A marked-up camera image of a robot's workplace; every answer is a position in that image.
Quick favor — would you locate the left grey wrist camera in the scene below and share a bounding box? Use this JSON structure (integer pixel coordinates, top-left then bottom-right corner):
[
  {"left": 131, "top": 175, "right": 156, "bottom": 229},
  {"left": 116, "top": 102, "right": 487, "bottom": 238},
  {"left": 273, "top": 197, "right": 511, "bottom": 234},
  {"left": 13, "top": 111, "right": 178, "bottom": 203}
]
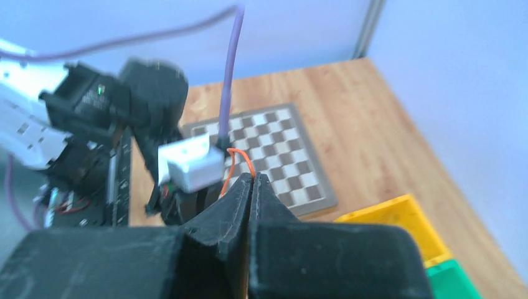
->
[{"left": 158, "top": 133, "right": 225, "bottom": 194}]

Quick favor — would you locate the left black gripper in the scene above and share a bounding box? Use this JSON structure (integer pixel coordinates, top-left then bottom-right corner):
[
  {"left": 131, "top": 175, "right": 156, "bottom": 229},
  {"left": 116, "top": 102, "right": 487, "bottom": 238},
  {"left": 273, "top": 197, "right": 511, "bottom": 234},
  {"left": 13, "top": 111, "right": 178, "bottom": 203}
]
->
[{"left": 145, "top": 181, "right": 223, "bottom": 225}]

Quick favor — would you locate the yellow plastic bin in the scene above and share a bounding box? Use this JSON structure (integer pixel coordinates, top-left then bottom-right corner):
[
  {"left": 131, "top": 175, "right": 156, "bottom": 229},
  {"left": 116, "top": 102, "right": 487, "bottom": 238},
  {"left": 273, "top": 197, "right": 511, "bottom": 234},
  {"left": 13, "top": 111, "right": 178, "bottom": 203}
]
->
[{"left": 335, "top": 194, "right": 453, "bottom": 268}]

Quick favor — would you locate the orange thin cable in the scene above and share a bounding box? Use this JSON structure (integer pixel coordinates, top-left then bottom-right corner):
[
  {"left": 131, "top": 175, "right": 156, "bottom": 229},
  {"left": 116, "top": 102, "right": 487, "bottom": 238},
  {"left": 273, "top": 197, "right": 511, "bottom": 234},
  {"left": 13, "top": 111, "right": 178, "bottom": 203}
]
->
[{"left": 219, "top": 148, "right": 257, "bottom": 199}]

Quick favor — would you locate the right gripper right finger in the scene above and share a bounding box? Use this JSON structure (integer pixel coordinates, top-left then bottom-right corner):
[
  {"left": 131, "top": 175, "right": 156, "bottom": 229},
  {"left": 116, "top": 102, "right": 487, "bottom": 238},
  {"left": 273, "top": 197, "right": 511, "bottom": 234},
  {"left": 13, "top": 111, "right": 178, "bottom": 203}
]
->
[{"left": 248, "top": 174, "right": 433, "bottom": 298}]

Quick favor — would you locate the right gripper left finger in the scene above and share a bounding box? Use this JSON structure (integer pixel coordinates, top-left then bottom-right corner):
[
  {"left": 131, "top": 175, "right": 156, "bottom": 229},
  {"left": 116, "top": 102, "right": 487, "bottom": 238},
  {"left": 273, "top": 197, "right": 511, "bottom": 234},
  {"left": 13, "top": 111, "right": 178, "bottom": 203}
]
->
[{"left": 1, "top": 173, "right": 252, "bottom": 298}]

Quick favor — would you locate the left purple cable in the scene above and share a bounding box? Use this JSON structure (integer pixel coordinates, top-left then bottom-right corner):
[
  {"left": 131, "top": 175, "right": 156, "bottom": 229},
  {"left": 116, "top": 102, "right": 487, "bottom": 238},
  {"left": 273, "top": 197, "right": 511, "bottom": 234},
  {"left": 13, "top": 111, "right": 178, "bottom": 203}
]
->
[{"left": 0, "top": 4, "right": 246, "bottom": 232}]

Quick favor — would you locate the left aluminium frame post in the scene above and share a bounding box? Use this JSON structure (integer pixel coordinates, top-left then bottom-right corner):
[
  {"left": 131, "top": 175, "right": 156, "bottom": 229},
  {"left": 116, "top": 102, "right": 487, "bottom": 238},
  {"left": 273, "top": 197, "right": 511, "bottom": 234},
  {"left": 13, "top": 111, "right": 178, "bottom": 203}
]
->
[{"left": 351, "top": 0, "right": 387, "bottom": 59}]

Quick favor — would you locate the wooden chessboard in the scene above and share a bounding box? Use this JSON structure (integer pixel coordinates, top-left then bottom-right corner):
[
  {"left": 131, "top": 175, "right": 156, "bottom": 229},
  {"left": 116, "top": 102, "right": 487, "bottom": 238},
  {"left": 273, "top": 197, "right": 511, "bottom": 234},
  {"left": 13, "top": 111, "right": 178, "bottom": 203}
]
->
[{"left": 181, "top": 103, "right": 339, "bottom": 219}]

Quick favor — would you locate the green plastic bin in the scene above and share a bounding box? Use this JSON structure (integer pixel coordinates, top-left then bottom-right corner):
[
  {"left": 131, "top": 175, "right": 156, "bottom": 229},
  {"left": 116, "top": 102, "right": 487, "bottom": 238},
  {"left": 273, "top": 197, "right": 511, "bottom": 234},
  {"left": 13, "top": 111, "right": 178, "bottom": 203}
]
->
[{"left": 426, "top": 259, "right": 482, "bottom": 299}]

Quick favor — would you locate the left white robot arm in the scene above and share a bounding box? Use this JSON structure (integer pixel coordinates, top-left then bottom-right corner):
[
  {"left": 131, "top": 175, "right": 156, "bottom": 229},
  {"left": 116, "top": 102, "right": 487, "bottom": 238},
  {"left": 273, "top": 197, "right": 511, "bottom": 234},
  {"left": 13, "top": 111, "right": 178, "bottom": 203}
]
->
[{"left": 1, "top": 44, "right": 229, "bottom": 228}]

